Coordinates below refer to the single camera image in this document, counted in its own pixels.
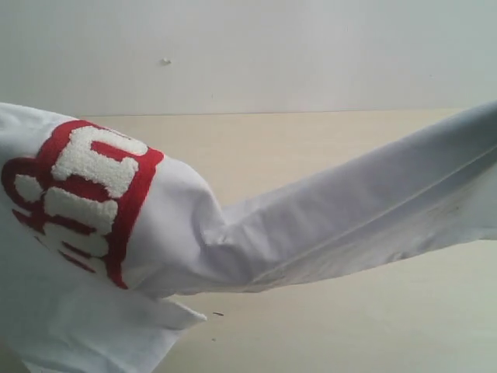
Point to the white t-shirt red lettering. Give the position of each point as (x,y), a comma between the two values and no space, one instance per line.
(99,231)

